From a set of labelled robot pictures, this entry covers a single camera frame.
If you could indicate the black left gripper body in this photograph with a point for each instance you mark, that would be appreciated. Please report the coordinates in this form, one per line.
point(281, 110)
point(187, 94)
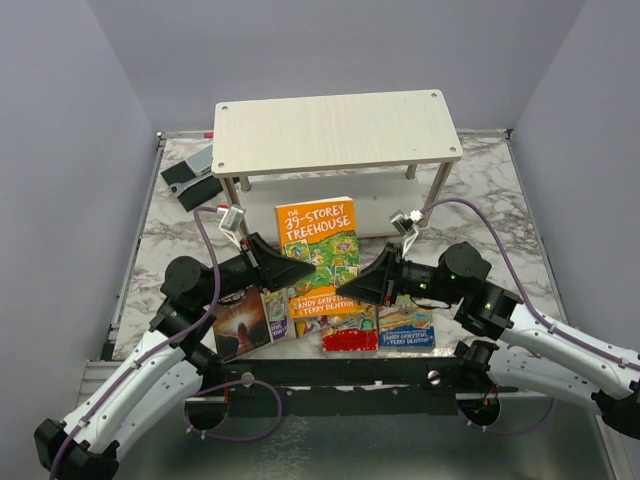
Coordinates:
point(239, 273)

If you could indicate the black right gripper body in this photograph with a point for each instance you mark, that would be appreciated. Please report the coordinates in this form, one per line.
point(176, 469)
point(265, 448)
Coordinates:
point(420, 280)

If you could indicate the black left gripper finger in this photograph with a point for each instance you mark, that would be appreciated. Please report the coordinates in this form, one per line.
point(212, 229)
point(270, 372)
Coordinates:
point(276, 271)
point(267, 257)

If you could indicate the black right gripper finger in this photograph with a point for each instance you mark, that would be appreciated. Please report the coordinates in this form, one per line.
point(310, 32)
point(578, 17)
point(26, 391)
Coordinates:
point(370, 286)
point(382, 264)

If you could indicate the orange 39-storey treehouse book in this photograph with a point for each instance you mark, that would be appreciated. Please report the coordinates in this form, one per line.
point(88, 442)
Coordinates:
point(322, 233)

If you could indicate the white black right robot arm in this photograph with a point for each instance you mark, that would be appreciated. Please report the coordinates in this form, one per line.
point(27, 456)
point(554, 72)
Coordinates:
point(515, 346)

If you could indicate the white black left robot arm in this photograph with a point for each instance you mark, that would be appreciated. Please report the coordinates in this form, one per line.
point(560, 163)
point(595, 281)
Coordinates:
point(169, 363)

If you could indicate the purple treehouse book front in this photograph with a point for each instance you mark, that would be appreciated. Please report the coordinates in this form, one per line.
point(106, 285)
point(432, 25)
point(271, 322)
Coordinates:
point(277, 313)

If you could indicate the blue 91-storey treehouse book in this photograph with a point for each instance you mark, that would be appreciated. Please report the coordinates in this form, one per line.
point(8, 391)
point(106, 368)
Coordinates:
point(406, 325)

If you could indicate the red treehouse book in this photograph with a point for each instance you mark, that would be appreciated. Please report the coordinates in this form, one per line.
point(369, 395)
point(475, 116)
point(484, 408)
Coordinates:
point(353, 332)

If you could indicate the roald dahl charlie book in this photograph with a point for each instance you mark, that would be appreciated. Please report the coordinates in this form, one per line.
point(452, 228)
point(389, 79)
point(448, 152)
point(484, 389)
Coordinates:
point(307, 326)

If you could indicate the dark three days book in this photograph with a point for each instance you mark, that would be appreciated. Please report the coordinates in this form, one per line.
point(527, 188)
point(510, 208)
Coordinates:
point(241, 325)

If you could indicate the silver metal wrench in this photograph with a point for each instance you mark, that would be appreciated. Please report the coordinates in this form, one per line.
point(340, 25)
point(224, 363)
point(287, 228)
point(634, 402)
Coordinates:
point(177, 189)

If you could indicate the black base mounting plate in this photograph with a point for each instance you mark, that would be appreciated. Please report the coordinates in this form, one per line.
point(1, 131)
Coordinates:
point(348, 387)

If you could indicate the black foam block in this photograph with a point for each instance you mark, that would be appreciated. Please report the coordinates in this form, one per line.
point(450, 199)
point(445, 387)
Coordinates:
point(189, 190)

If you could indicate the white two-tier shelf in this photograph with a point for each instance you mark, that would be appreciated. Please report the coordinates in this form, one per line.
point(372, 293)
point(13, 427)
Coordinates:
point(387, 151)

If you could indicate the grey white device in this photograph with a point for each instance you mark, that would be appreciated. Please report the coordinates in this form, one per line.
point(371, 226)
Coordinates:
point(200, 163)

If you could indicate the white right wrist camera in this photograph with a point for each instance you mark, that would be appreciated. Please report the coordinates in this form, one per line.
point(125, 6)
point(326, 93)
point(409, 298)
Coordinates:
point(408, 226)

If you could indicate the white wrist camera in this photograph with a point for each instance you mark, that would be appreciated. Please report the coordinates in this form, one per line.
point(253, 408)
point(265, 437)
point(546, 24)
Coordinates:
point(408, 226)
point(232, 223)

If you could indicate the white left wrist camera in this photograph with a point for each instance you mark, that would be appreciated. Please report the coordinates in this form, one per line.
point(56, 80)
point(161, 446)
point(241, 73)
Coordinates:
point(232, 223)

